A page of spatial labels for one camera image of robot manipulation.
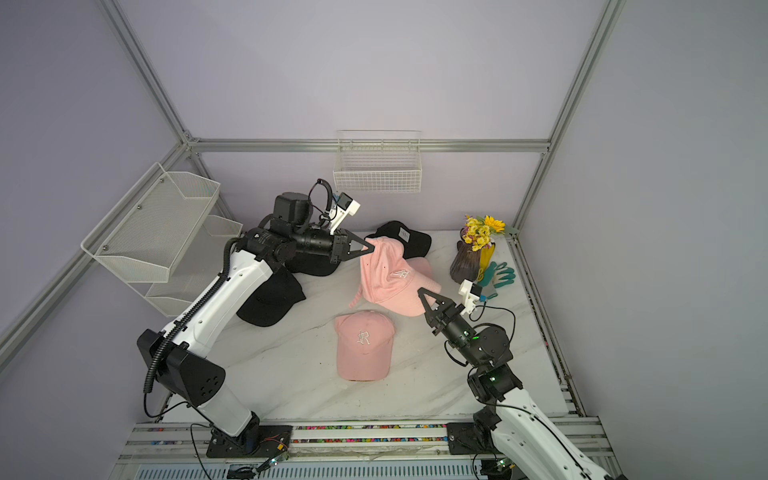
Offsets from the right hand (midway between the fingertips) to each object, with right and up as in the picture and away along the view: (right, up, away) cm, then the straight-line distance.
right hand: (417, 296), depth 67 cm
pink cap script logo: (-7, +3, -1) cm, 7 cm away
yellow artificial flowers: (+20, +17, +20) cm, 33 cm away
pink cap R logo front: (-14, -16, +17) cm, 27 cm away
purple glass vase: (+19, +7, +32) cm, 38 cm away
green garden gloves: (+31, +2, +37) cm, 49 cm away
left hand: (-11, +10, +1) cm, 15 cm away
